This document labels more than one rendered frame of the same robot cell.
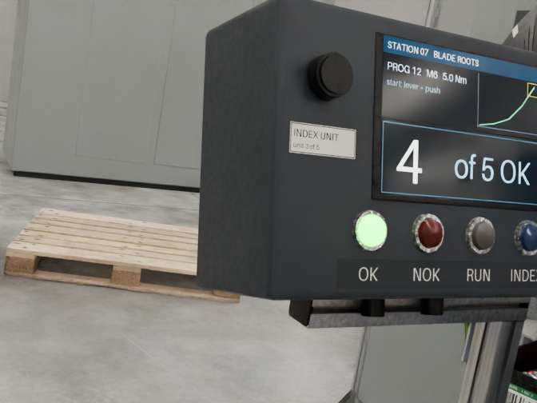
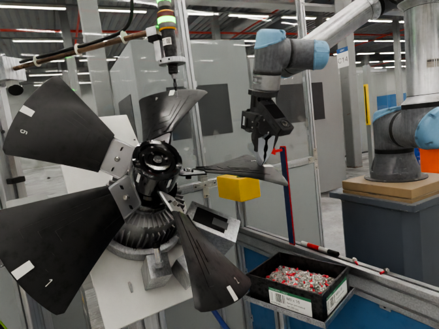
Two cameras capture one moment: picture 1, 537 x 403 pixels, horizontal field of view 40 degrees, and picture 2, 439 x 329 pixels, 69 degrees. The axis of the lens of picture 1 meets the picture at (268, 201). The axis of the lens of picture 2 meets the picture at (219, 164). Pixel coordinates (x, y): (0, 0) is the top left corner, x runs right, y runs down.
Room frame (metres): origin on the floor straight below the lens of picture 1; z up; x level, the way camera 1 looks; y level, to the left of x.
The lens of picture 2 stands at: (1.15, 0.35, 1.28)
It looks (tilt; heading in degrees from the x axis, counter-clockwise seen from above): 7 degrees down; 269
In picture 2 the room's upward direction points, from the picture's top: 7 degrees counter-clockwise
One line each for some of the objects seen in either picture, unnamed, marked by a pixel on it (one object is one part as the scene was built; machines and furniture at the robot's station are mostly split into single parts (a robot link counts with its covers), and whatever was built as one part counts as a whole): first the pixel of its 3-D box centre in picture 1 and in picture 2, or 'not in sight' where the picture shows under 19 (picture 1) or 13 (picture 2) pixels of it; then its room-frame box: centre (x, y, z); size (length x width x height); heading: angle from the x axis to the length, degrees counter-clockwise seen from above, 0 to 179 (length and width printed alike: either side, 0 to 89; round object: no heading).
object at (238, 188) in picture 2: not in sight; (238, 187); (1.07, -0.93, 1.02); 0.16 x 0.10 x 0.11; 121
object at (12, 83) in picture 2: not in sight; (15, 87); (1.77, -0.74, 1.48); 0.05 x 0.04 x 0.05; 156
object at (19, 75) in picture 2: not in sight; (4, 71); (1.80, -0.75, 1.54); 0.10 x 0.07 x 0.09; 156
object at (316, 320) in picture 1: (419, 301); not in sight; (0.60, -0.14, 1.04); 0.24 x 0.03 x 0.03; 121
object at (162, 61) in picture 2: not in sight; (166, 45); (1.24, -0.50, 1.50); 0.09 x 0.07 x 0.10; 156
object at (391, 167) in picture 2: not in sight; (394, 162); (0.56, -0.70, 1.09); 0.15 x 0.15 x 0.10
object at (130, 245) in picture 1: (132, 251); not in sight; (4.13, 0.73, 0.07); 1.20 x 1.00 x 0.15; 99
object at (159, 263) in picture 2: not in sight; (157, 254); (1.32, -0.42, 0.99); 0.02 x 0.02 x 0.06
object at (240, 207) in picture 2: not in sight; (240, 211); (1.07, -0.93, 0.92); 0.03 x 0.03 x 0.12; 31
